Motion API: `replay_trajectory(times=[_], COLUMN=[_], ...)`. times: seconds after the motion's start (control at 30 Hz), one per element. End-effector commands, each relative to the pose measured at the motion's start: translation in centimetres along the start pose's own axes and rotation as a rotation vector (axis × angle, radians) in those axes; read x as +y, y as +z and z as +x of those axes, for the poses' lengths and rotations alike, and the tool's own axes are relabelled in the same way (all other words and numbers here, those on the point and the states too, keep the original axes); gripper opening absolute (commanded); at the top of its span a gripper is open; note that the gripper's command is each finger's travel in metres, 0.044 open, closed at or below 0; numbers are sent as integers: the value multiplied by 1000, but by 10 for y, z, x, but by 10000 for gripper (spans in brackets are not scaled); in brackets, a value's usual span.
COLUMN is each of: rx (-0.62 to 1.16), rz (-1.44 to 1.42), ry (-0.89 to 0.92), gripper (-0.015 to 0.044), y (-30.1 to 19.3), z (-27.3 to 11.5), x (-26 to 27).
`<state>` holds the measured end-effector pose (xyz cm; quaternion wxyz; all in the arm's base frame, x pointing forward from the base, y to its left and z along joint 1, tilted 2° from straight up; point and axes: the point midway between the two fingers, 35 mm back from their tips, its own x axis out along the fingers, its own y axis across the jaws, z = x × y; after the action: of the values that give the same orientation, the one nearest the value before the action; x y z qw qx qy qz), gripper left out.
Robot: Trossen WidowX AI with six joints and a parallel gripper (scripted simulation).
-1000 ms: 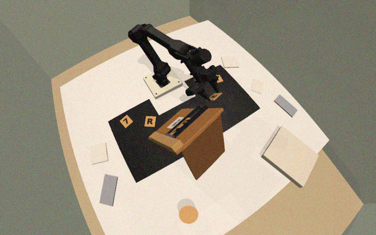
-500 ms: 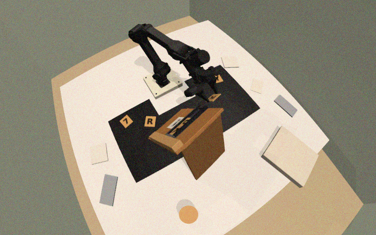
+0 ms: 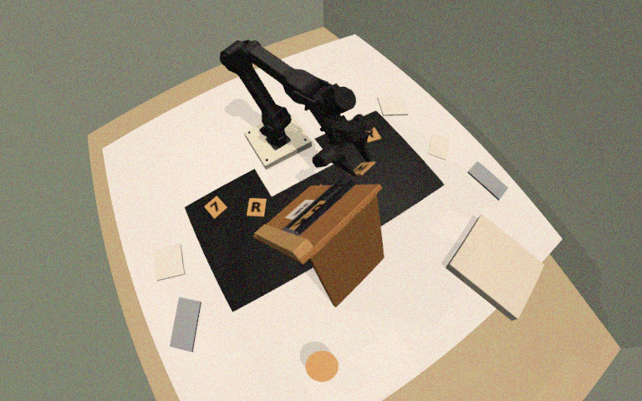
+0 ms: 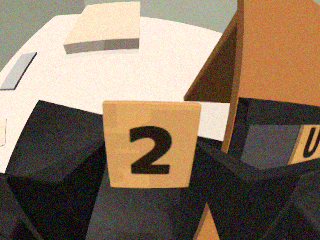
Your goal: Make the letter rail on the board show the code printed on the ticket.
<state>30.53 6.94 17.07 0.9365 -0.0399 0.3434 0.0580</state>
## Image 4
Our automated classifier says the grey rectangular block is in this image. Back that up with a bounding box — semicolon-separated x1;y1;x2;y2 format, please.
0;52;37;91

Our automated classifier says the beige flat box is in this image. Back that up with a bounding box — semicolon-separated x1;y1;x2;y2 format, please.
63;1;140;55

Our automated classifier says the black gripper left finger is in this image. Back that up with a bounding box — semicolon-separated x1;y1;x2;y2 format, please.
0;140;107;240

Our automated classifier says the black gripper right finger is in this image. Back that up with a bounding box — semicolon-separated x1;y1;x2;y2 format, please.
193;140;320;240

